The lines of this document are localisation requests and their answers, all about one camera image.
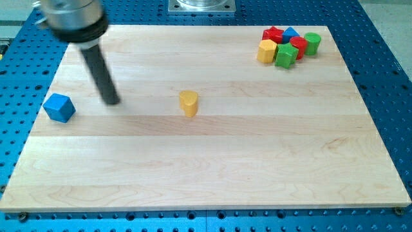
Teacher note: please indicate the green wooden star block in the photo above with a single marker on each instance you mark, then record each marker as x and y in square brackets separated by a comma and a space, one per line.
[286, 55]

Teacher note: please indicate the yellow wooden heart block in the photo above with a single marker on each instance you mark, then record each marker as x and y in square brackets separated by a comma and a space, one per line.
[189, 102]

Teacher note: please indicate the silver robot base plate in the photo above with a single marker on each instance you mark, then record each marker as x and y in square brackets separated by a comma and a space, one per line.
[202, 6]

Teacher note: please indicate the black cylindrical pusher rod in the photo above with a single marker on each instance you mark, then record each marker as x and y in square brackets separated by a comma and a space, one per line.
[100, 74]

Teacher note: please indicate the green wooden cylinder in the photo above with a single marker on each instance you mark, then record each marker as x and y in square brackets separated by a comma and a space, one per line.
[313, 39]

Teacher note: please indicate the red wooden star block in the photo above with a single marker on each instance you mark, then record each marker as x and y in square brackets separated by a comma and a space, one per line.
[274, 34]

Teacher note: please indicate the yellow wooden hexagon block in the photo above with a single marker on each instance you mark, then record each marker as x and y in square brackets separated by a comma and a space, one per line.
[266, 51]

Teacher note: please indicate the blue wooden triangle block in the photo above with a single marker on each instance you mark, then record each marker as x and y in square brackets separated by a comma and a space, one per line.
[289, 33]

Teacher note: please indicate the blue wooden cube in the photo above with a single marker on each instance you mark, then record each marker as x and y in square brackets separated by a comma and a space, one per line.
[59, 108]

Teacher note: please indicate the red wooden cylinder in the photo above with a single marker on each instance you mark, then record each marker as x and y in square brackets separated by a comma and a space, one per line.
[301, 44]

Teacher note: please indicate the light wooden board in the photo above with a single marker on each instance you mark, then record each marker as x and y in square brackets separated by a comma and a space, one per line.
[264, 137]

